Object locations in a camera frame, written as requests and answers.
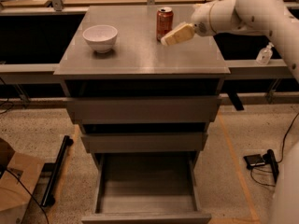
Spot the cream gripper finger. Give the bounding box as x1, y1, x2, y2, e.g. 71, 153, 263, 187
161, 22, 195, 46

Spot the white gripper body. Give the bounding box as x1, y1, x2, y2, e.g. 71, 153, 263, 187
191, 3, 216, 36

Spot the red coke can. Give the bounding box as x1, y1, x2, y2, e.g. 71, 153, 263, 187
156, 7, 174, 41

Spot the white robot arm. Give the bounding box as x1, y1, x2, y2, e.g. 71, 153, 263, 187
162, 0, 299, 224

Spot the grey drawer cabinet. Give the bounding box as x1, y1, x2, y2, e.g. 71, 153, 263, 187
55, 6, 230, 157

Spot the grey top drawer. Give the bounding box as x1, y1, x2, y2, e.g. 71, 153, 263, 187
67, 96, 220, 124

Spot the grey middle drawer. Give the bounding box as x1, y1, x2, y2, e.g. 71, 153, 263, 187
81, 133, 207, 153

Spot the grey open bottom drawer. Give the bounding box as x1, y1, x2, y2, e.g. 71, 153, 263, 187
82, 152, 211, 224

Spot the clear sanitizer pump bottle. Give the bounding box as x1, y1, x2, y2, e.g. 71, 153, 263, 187
256, 42, 274, 65

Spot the white ceramic bowl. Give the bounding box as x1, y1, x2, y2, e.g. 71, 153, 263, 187
82, 25, 118, 53

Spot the black power adapter box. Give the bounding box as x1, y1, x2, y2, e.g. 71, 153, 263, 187
244, 154, 265, 170

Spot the black bar right floor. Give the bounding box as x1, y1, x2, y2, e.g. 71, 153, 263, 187
263, 149, 279, 182

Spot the black bar floor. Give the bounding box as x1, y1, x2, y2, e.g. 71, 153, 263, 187
263, 149, 279, 182
41, 135, 74, 207

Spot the brown cardboard box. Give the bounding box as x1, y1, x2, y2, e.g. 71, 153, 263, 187
0, 138, 44, 224

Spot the black bar left floor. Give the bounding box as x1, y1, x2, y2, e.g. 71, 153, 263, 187
41, 135, 74, 207

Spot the black cable right floor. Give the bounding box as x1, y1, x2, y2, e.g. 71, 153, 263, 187
249, 112, 299, 189

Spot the grey metal rail frame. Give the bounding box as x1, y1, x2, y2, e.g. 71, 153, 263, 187
1, 6, 291, 79

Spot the black cable on box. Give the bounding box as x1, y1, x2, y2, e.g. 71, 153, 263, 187
0, 165, 50, 224

